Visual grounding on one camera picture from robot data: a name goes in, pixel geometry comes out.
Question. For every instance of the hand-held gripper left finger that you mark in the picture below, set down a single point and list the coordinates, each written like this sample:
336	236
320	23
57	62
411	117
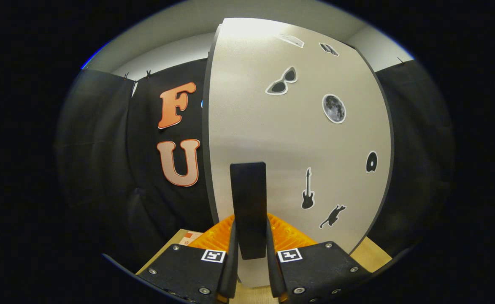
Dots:
188	270

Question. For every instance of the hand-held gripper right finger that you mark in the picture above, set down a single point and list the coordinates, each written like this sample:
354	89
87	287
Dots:
315	270

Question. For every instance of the white orange book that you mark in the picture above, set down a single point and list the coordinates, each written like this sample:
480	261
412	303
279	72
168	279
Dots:
190	237

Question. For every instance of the black backdrop cloth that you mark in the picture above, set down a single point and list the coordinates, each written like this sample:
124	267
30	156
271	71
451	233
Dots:
104	147

